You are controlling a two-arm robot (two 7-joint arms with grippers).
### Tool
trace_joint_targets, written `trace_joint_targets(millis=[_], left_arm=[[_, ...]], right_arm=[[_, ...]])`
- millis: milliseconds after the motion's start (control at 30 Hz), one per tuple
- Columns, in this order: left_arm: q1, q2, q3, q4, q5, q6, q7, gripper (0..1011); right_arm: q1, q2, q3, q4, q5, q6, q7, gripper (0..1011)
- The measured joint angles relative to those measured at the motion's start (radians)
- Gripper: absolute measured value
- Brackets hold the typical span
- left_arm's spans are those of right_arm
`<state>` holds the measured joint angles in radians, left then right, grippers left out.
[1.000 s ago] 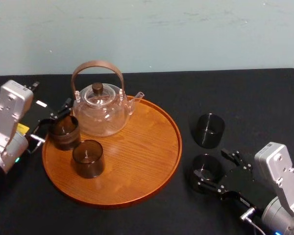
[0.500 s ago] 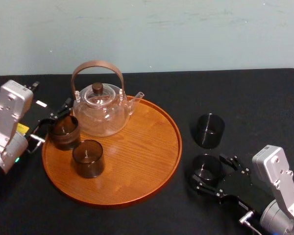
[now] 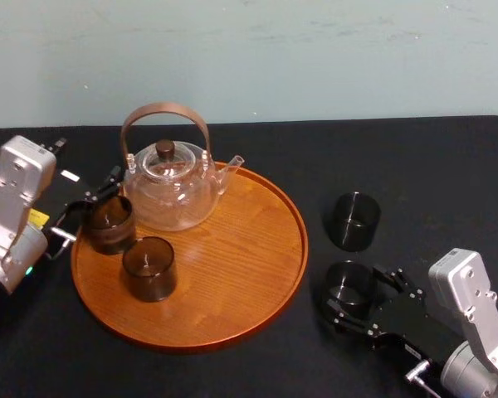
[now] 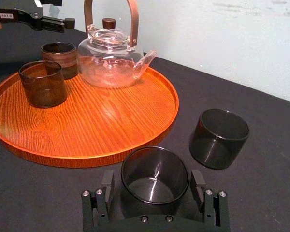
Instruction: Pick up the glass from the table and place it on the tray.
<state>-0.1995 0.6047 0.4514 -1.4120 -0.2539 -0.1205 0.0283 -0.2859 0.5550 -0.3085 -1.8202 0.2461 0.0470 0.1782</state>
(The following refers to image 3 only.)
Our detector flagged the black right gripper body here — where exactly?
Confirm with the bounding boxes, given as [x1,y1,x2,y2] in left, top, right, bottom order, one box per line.
[373,289,461,366]

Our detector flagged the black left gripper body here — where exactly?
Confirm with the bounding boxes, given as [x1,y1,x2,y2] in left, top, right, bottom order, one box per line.
[27,167,93,258]

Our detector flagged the dark smoked glass cup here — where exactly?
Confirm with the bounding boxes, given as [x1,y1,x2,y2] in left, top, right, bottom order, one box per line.
[320,260,385,323]
[85,195,136,255]
[121,236,178,303]
[324,192,382,253]

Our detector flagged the round wooden tray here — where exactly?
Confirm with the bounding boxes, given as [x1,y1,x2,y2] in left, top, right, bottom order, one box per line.
[70,161,310,348]

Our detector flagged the glass lid with brown knob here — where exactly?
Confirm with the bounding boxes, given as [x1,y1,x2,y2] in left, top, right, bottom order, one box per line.
[143,139,198,177]

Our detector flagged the black table cloth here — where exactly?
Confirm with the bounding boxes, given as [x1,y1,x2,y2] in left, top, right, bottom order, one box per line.
[0,114,498,398]

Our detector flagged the thin cable with silver plug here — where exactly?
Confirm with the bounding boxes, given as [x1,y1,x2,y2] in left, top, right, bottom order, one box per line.
[45,226,78,260]
[404,359,443,398]

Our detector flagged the glass teapot with brown handle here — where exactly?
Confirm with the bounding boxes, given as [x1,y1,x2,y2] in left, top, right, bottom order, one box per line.
[120,101,245,232]

